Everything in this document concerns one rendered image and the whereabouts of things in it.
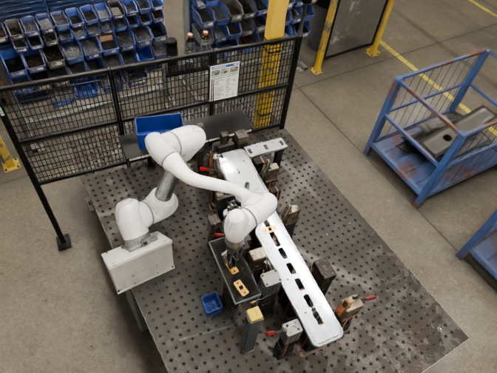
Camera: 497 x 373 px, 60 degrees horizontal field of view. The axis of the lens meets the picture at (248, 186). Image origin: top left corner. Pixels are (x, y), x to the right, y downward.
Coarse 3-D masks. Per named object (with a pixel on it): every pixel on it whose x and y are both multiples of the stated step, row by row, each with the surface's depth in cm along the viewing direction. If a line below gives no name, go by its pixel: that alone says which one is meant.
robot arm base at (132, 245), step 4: (148, 232) 251; (144, 236) 248; (148, 236) 250; (152, 236) 253; (132, 240) 245; (136, 240) 246; (140, 240) 245; (144, 240) 245; (148, 240) 249; (152, 240) 249; (156, 240) 250; (124, 244) 255; (128, 244) 247; (132, 244) 246; (136, 244) 245; (140, 244) 245; (144, 244) 247; (124, 248) 252; (128, 248) 246; (132, 248) 243; (136, 248) 244
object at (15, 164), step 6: (0, 138) 363; (0, 144) 368; (0, 150) 372; (6, 150) 375; (6, 156) 379; (6, 162) 384; (12, 162) 387; (18, 162) 394; (6, 168) 389; (12, 168) 389; (18, 168) 391
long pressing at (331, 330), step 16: (224, 160) 284; (240, 160) 285; (224, 176) 275; (240, 176) 276; (256, 176) 277; (272, 224) 255; (272, 240) 248; (288, 240) 249; (272, 256) 241; (288, 256) 242; (288, 272) 236; (304, 272) 237; (288, 288) 230; (304, 304) 225; (320, 304) 226; (304, 320) 219; (336, 320) 221; (320, 336) 215; (336, 336) 216
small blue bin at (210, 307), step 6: (210, 294) 247; (216, 294) 248; (204, 300) 250; (210, 300) 253; (216, 300) 252; (204, 306) 241; (210, 306) 250; (216, 306) 250; (222, 306) 242; (210, 312) 240; (216, 312) 245
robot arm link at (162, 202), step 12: (180, 132) 212; (192, 132) 215; (204, 132) 223; (192, 144) 215; (180, 156) 218; (192, 156) 225; (168, 180) 237; (156, 192) 249; (168, 192) 245; (156, 204) 251; (168, 204) 253; (156, 216) 255; (168, 216) 264
